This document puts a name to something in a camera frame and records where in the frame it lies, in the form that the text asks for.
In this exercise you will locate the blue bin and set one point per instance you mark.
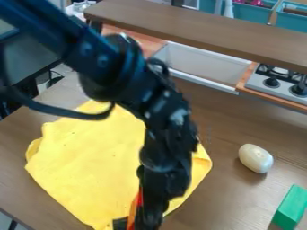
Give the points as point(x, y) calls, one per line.
point(294, 15)
point(256, 10)

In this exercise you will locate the toy sink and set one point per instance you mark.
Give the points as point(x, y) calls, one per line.
point(204, 64)

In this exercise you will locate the yellow cloth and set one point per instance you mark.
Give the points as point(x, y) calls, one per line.
point(88, 158)

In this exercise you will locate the toy stove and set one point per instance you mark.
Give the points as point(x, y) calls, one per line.
point(280, 84)

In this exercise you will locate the green block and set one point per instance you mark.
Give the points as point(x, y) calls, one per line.
point(292, 208)

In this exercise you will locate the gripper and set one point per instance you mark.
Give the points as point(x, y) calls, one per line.
point(164, 185)

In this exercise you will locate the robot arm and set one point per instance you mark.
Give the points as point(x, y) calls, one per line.
point(108, 64)

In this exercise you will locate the white toy egg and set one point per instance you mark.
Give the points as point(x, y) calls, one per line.
point(256, 158)

